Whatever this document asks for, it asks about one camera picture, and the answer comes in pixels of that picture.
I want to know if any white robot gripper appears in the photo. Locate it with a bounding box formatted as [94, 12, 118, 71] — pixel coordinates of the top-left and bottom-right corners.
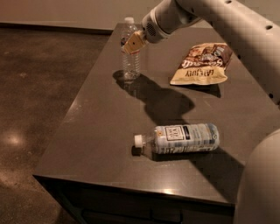
[122, 0, 200, 54]

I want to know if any clear plastic water bottle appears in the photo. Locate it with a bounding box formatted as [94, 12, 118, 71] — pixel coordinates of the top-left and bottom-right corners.
[121, 17, 140, 81]

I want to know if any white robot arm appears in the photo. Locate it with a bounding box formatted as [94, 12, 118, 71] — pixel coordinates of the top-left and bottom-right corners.
[122, 0, 280, 224]

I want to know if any white labelled tea bottle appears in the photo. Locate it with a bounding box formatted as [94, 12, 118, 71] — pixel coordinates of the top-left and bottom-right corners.
[134, 123, 220, 155]

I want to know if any brown and cream snack bag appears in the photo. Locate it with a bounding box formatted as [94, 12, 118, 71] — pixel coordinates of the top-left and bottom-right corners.
[170, 43, 233, 86]

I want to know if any dark cabinet drawer front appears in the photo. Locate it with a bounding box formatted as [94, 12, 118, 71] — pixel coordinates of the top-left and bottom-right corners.
[44, 180, 235, 224]

